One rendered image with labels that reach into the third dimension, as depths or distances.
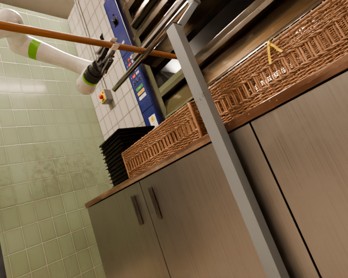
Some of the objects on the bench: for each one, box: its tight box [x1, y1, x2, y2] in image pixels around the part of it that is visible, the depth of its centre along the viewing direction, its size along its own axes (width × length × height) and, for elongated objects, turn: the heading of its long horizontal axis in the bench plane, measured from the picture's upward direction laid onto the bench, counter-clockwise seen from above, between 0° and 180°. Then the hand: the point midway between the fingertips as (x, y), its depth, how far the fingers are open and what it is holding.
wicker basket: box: [122, 88, 249, 178], centre depth 127 cm, size 49×56×28 cm
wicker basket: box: [208, 0, 348, 124], centre depth 87 cm, size 49×56×28 cm
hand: (112, 46), depth 118 cm, fingers open, 3 cm apart
